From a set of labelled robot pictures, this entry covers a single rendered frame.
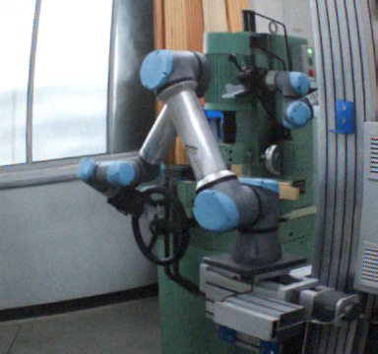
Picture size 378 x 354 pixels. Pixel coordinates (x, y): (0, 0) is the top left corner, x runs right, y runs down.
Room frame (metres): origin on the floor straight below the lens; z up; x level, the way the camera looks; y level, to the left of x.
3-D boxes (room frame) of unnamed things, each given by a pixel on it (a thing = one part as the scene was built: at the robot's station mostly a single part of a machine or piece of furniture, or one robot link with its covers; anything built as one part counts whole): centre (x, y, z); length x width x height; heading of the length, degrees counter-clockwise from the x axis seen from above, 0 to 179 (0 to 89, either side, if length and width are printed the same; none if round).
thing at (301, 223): (3.05, -0.23, 0.76); 0.57 x 0.45 x 0.09; 133
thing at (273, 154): (2.96, -0.33, 1.02); 0.12 x 0.03 x 0.12; 133
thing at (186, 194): (2.84, 0.01, 0.92); 0.15 x 0.13 x 0.09; 43
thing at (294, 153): (2.97, -0.39, 1.02); 0.09 x 0.07 x 0.12; 43
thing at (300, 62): (3.08, -0.48, 1.40); 0.10 x 0.06 x 0.16; 133
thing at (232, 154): (2.97, -0.16, 1.03); 0.14 x 0.07 x 0.09; 133
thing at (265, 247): (2.18, -0.19, 0.87); 0.15 x 0.15 x 0.10
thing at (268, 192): (2.17, -0.19, 0.98); 0.13 x 0.12 x 0.14; 136
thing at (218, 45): (2.96, -0.15, 1.35); 0.18 x 0.18 x 0.31
